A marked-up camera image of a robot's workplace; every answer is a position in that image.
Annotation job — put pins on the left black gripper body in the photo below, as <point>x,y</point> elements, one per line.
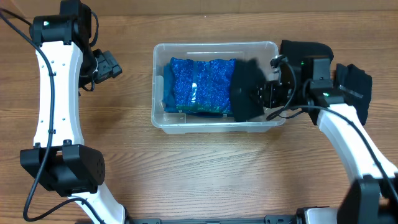
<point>99,68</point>

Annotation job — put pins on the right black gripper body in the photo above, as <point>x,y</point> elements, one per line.
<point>259,95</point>

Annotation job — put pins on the blue sparkly garment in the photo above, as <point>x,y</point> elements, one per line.
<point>205,84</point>

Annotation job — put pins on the blue denim garment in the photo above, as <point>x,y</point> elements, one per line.
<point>168,93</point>

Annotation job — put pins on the small black garment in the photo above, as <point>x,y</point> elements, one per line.
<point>357,85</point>

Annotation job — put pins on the large black garment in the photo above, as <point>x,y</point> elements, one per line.
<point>295,51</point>

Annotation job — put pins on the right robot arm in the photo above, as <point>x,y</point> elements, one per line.
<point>372,197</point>

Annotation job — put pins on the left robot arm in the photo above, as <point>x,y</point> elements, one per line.
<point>59,160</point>

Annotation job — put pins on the clear plastic storage bin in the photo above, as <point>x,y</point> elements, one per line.
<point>182,123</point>

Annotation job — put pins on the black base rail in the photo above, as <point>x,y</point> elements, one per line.
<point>268,219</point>

